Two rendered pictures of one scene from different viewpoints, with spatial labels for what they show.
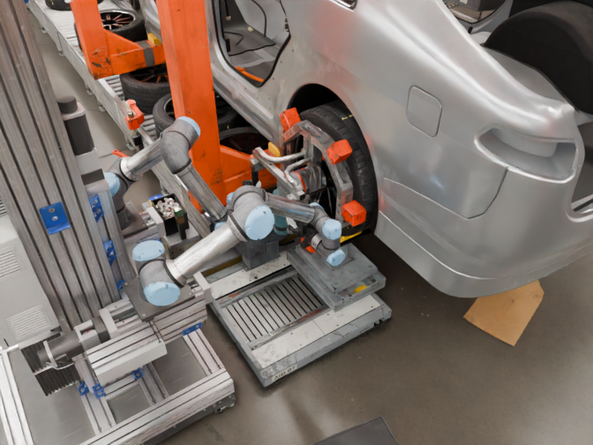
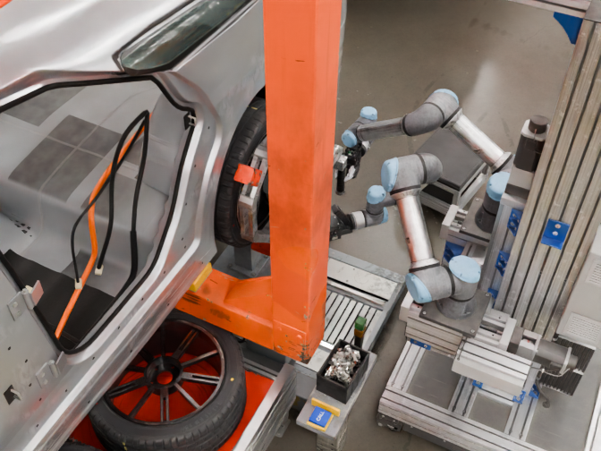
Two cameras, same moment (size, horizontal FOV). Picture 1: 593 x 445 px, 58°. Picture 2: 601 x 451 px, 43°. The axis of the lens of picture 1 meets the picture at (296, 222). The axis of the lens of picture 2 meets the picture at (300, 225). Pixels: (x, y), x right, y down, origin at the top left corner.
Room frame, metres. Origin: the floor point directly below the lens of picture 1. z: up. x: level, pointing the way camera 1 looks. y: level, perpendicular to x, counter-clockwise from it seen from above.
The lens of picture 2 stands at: (3.32, 2.08, 3.16)
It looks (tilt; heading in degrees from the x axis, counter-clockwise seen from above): 46 degrees down; 239
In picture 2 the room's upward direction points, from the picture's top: 1 degrees clockwise
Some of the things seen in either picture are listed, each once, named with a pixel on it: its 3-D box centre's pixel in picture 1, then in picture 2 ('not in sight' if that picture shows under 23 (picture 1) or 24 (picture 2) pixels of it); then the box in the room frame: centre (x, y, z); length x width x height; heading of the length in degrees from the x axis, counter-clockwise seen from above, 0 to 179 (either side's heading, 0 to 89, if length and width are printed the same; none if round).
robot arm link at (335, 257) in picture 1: (330, 252); not in sight; (1.62, -0.14, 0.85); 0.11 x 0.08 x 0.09; 34
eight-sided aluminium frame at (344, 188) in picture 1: (313, 179); (276, 182); (2.14, -0.08, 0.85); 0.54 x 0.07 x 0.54; 33
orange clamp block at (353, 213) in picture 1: (353, 213); not in sight; (1.88, -0.26, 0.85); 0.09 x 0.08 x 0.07; 33
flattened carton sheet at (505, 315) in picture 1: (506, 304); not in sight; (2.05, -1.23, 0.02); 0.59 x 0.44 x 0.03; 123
